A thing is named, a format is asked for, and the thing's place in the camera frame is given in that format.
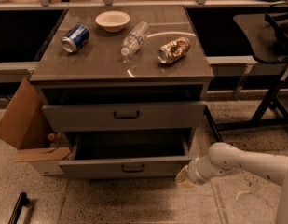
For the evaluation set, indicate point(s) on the grey drawer cabinet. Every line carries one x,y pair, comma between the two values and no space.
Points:
98,74

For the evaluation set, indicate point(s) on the white paper bowl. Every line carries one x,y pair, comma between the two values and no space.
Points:
112,21

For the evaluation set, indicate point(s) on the brown cardboard box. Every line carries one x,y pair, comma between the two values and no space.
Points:
25,127

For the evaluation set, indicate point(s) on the grey drawer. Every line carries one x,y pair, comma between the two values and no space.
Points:
115,117
128,154

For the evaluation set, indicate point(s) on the blue soda can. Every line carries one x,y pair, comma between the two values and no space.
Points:
75,39

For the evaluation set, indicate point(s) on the black side table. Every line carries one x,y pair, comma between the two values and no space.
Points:
267,34

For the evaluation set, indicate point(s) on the small round brown object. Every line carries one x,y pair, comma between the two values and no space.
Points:
51,137

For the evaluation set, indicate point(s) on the clear plastic water bottle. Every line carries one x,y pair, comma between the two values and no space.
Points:
135,38

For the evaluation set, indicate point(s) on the gold crumpled can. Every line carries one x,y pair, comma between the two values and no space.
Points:
174,50

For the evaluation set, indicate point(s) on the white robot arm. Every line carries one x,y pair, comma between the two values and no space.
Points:
223,159

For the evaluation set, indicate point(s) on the black bar on floor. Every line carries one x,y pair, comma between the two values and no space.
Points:
22,201

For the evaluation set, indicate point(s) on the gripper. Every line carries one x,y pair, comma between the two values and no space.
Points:
194,170

